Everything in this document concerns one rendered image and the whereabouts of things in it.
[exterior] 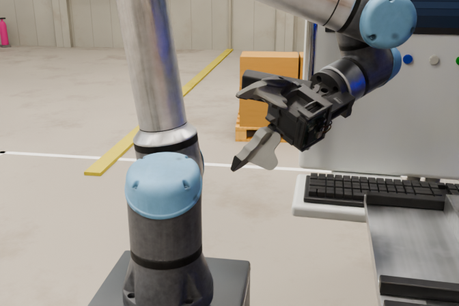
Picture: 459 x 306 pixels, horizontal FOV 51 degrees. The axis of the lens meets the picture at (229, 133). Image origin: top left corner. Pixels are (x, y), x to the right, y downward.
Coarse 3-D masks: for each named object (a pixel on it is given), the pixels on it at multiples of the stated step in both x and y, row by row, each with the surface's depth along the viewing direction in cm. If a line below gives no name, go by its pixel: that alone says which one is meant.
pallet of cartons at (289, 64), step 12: (240, 60) 418; (252, 60) 417; (264, 60) 416; (276, 60) 415; (288, 60) 414; (300, 60) 421; (240, 72) 421; (276, 72) 418; (288, 72) 417; (300, 72) 417; (240, 84) 424; (240, 108) 393; (252, 108) 393; (264, 108) 392; (240, 120) 397; (252, 120) 396; (264, 120) 395; (240, 132) 399
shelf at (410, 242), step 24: (384, 216) 88; (408, 216) 88; (432, 216) 88; (384, 240) 80; (408, 240) 80; (432, 240) 80; (456, 240) 80; (384, 264) 73; (408, 264) 73; (432, 264) 73; (456, 264) 73
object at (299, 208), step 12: (300, 180) 122; (300, 192) 116; (300, 204) 109; (312, 204) 109; (324, 204) 109; (300, 216) 109; (312, 216) 109; (324, 216) 108; (336, 216) 107; (348, 216) 107; (360, 216) 106
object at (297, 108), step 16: (320, 80) 79; (336, 80) 75; (288, 96) 73; (304, 96) 73; (320, 96) 72; (336, 96) 75; (352, 96) 75; (272, 112) 75; (288, 112) 71; (304, 112) 69; (320, 112) 70; (336, 112) 75; (288, 128) 74; (304, 128) 70; (320, 128) 72; (304, 144) 73
